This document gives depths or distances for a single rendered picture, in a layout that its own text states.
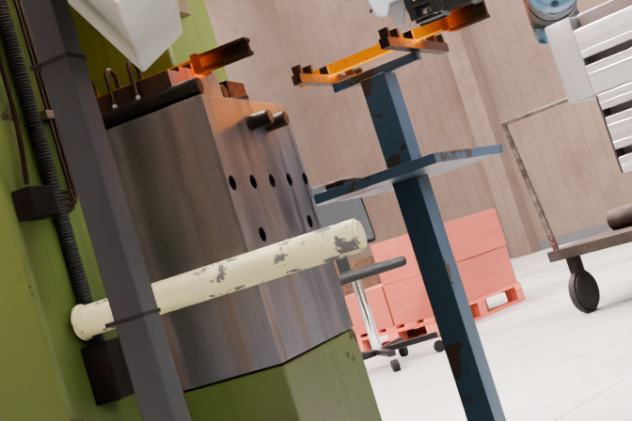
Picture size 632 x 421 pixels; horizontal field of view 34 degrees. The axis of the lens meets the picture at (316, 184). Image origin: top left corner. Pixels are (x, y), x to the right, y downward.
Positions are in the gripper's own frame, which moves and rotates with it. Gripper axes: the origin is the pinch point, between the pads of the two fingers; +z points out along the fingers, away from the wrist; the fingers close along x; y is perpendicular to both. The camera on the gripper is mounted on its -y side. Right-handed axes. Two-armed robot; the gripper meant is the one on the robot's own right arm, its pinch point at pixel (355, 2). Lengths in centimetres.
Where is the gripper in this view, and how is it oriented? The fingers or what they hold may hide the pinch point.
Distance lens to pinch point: 177.1
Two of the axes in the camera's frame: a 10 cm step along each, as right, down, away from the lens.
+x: 3.3, -0.2, 9.4
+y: 3.0, 9.5, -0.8
